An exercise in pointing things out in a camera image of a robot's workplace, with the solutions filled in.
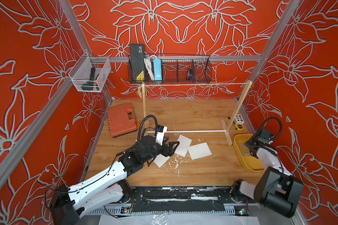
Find white postcard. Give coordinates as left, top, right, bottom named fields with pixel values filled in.
left=154, top=154, right=170, bottom=168
left=175, top=135, right=192, bottom=157
left=188, top=142, right=212, bottom=160

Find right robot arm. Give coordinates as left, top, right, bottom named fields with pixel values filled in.
left=231, top=135, right=304, bottom=218

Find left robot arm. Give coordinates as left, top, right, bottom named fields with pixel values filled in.
left=47, top=136, right=180, bottom=225

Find yellow plastic tray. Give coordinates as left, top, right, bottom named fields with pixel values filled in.
left=233, top=134, right=264, bottom=173

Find yellow tape measure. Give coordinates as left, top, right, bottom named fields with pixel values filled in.
left=235, top=124, right=244, bottom=132

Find white button box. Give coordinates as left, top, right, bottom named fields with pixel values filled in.
left=234, top=114, right=245, bottom=125

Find red tool case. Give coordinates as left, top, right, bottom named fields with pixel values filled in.
left=107, top=103, right=138, bottom=138

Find black tape roll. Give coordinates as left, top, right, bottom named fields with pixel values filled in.
left=186, top=69, right=195, bottom=81

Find light blue power bank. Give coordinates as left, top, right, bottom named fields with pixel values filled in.
left=153, top=58, right=162, bottom=82

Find black yellow device box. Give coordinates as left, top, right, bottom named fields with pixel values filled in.
left=130, top=44, right=145, bottom=82

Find clear plastic bin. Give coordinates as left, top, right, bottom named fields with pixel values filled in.
left=69, top=52, right=111, bottom=93

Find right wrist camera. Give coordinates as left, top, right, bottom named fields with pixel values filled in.
left=258, top=128, right=272, bottom=142

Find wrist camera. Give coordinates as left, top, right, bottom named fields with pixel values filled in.
left=258, top=128, right=272, bottom=142
left=156, top=125, right=167, bottom=145

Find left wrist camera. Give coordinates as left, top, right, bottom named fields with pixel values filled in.
left=156, top=125, right=167, bottom=145

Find wooden string rack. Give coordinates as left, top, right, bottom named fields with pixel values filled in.
left=137, top=80, right=253, bottom=146

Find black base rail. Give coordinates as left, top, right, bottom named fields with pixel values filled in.
left=106, top=186, right=257, bottom=213

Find black wire basket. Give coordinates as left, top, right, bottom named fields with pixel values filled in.
left=128, top=53, right=212, bottom=84

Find white coiled cable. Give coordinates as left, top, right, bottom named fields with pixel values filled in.
left=144, top=55, right=156, bottom=82

